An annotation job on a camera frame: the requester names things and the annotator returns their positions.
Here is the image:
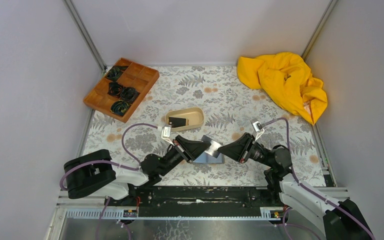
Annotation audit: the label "dark rolled ribbon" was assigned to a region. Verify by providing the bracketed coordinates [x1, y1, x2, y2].
[120, 87, 140, 104]
[107, 81, 124, 98]
[110, 100, 131, 117]
[105, 65, 129, 82]

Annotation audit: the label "beige oval plastic tray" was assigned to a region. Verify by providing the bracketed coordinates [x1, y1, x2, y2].
[164, 107, 205, 132]

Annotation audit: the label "black credit card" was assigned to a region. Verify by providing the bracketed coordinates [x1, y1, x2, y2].
[201, 135, 224, 160]
[168, 116, 189, 128]

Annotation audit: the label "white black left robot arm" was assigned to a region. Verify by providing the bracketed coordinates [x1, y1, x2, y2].
[59, 135, 211, 200]

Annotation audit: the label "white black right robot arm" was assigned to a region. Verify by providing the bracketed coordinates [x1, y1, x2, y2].
[218, 133, 375, 240]

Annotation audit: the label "orange compartment organizer tray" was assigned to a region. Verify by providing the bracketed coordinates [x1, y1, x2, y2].
[83, 58, 160, 123]

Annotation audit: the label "yellow crumpled cloth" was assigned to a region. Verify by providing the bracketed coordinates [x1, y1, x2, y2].
[236, 52, 328, 125]

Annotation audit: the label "floral patterned table mat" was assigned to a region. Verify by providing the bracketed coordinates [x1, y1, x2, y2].
[83, 66, 326, 187]

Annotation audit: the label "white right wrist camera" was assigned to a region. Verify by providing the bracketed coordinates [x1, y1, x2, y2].
[250, 118, 265, 141]

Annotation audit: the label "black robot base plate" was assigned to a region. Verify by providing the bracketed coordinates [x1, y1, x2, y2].
[109, 186, 285, 218]

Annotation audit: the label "grey card holder wallet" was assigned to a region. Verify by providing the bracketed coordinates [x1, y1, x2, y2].
[193, 152, 225, 165]

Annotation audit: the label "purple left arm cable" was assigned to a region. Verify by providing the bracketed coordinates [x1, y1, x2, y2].
[59, 123, 161, 191]

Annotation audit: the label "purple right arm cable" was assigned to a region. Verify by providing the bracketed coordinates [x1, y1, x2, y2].
[261, 117, 377, 240]

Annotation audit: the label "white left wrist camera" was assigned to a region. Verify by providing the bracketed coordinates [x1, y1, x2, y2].
[157, 124, 175, 146]

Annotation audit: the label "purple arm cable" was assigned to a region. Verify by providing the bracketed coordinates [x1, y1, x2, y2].
[59, 123, 161, 191]
[261, 117, 377, 240]

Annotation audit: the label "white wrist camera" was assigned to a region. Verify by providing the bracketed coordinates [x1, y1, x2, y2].
[250, 118, 265, 141]
[157, 124, 175, 146]

